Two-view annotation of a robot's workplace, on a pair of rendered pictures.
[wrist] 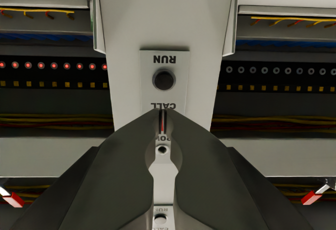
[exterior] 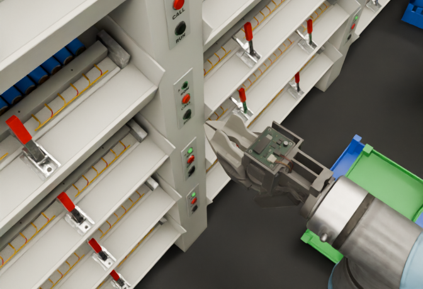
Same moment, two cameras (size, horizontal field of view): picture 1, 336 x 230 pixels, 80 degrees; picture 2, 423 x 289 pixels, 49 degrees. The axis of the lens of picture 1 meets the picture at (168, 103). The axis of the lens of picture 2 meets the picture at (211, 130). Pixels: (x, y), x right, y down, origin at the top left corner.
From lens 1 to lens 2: 0.77 m
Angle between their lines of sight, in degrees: 98
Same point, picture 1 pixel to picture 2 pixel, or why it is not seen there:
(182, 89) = (179, 117)
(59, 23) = not seen: hidden behind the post
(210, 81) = (169, 129)
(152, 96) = (190, 104)
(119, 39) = (199, 111)
